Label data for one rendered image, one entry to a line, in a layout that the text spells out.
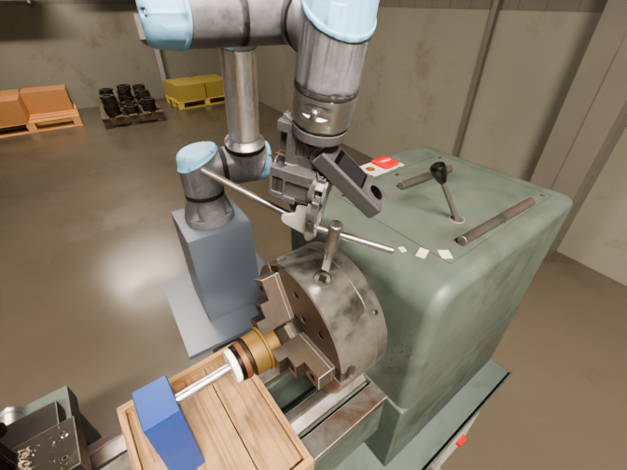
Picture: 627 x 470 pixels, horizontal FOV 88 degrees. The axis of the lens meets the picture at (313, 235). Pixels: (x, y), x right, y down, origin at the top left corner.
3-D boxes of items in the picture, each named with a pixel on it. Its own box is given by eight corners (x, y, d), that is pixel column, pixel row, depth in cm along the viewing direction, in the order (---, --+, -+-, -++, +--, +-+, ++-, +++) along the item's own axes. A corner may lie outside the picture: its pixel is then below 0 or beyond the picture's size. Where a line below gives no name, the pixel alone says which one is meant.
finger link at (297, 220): (283, 230, 57) (287, 188, 50) (314, 241, 56) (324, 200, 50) (276, 242, 55) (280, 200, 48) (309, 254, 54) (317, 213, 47)
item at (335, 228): (333, 265, 61) (344, 221, 53) (329, 273, 59) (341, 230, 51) (322, 261, 61) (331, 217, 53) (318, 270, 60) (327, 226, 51)
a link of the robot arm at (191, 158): (181, 185, 102) (170, 142, 94) (225, 177, 106) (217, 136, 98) (186, 202, 93) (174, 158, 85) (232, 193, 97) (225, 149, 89)
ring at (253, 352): (261, 311, 70) (221, 333, 65) (285, 341, 64) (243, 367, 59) (265, 338, 75) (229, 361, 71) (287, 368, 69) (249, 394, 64)
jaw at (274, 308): (296, 307, 75) (279, 259, 73) (307, 311, 71) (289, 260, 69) (254, 331, 70) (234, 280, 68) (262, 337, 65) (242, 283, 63)
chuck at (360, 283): (294, 290, 97) (308, 214, 74) (365, 381, 82) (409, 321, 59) (285, 296, 95) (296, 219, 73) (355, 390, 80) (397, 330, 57)
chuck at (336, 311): (285, 296, 95) (296, 219, 73) (355, 390, 80) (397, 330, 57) (257, 310, 91) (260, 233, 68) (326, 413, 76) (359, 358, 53)
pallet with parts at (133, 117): (152, 103, 647) (145, 76, 618) (168, 119, 554) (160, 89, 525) (98, 109, 605) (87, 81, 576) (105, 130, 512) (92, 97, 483)
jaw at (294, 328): (308, 334, 75) (295, 345, 85) (297, 315, 77) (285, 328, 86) (267, 360, 70) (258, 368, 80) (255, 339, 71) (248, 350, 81)
